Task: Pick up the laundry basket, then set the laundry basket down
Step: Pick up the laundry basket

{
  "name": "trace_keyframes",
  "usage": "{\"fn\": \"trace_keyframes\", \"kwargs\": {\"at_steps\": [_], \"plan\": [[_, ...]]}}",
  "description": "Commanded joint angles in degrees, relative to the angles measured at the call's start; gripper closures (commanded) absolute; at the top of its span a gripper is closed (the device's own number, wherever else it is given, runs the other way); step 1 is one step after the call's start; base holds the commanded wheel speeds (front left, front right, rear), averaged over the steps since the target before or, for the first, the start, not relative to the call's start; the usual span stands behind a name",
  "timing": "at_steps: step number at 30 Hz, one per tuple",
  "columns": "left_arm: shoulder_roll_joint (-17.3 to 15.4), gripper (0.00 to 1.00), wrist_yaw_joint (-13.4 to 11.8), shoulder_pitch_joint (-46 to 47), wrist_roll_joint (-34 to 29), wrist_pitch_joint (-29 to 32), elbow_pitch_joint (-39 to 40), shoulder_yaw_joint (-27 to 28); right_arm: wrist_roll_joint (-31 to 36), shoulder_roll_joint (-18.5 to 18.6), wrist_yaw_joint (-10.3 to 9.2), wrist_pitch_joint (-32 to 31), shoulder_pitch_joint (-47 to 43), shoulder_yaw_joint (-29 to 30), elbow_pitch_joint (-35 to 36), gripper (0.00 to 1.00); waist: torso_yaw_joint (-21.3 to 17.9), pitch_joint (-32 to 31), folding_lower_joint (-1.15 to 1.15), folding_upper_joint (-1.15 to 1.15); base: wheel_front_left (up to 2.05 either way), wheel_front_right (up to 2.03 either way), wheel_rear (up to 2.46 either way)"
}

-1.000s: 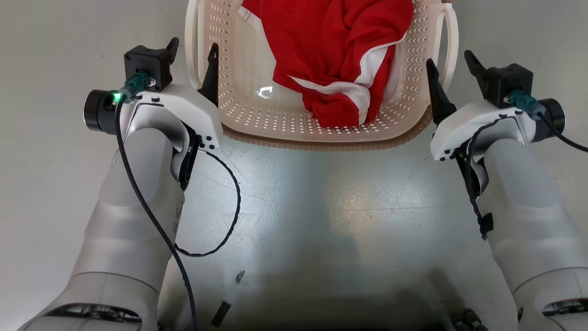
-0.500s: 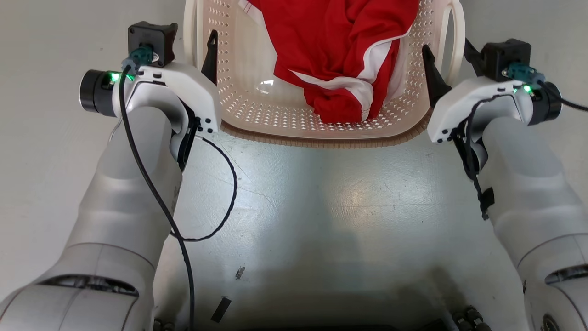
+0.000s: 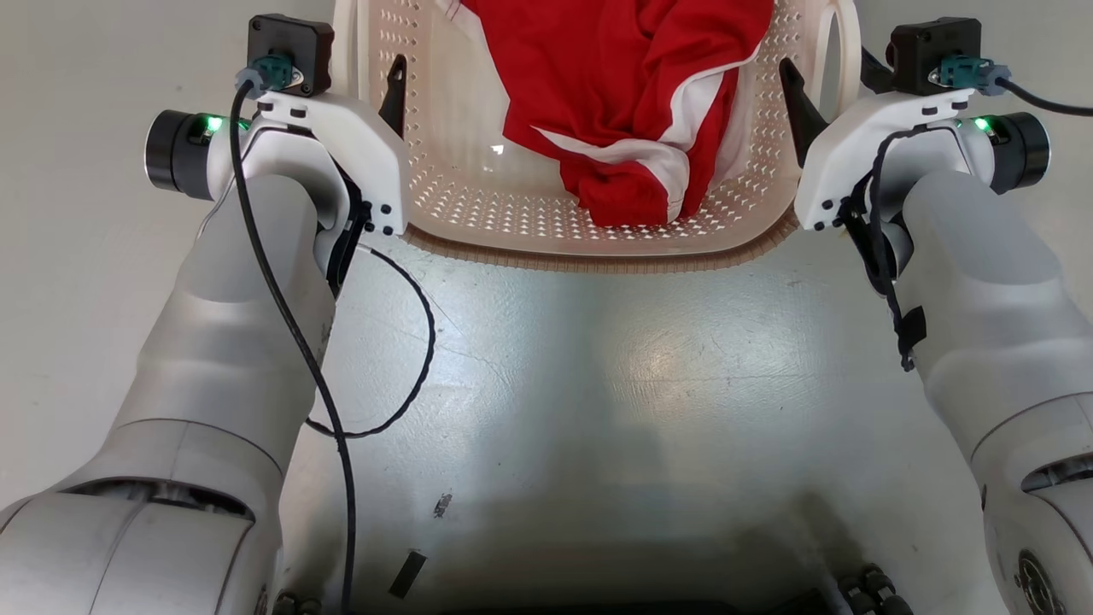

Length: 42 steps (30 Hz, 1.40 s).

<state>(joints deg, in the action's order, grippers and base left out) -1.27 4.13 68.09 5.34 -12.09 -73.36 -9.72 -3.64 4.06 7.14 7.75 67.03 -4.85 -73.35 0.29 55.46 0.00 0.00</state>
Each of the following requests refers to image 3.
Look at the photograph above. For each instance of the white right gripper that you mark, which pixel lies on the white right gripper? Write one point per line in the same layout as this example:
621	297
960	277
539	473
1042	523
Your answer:
841	154

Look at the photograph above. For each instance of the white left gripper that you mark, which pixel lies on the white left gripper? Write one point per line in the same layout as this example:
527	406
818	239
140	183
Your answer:
371	145

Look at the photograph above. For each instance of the cream perforated plastic laundry basket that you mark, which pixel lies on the cream perforated plastic laundry basket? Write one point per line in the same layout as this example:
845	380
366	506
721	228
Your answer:
478	184

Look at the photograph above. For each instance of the black robot base fittings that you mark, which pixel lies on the black robot base fittings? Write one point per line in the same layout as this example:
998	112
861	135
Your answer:
875	591

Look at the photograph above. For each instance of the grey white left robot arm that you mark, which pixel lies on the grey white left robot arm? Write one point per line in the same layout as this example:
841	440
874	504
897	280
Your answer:
213	359

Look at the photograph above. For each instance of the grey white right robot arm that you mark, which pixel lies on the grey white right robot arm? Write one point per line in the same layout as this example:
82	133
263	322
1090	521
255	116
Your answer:
999	290

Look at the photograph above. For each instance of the red garment with white stripes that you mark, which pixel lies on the red garment with white stripes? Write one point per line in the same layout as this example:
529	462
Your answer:
615	77

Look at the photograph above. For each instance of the black tape strip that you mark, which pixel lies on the black tape strip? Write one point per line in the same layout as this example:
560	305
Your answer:
408	574

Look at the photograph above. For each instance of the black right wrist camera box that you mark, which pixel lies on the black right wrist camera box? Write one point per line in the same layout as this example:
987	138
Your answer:
926	43

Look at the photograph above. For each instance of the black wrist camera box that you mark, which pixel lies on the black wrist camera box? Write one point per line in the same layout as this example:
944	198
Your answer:
290	38
926	43

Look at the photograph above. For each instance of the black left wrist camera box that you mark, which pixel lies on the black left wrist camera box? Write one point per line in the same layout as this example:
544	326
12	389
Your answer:
290	38

